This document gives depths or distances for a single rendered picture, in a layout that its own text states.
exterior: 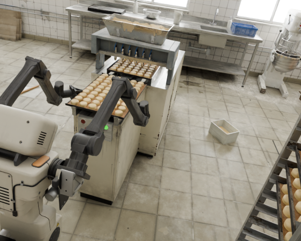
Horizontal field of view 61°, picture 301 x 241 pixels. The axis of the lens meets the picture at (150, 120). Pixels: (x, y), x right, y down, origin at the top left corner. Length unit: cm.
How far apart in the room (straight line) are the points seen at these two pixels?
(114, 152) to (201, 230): 97
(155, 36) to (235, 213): 166
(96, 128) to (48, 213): 45
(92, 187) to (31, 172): 122
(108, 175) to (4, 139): 113
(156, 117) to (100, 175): 77
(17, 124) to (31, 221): 45
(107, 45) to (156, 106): 69
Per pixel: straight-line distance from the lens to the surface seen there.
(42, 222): 125
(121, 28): 226
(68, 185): 101
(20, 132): 98
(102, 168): 197
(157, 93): 229
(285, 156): 119
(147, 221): 222
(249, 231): 150
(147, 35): 221
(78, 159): 101
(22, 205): 110
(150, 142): 256
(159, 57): 226
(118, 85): 121
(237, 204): 259
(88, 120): 173
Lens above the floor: 177
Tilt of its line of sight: 32 degrees down
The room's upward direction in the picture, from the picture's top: 9 degrees clockwise
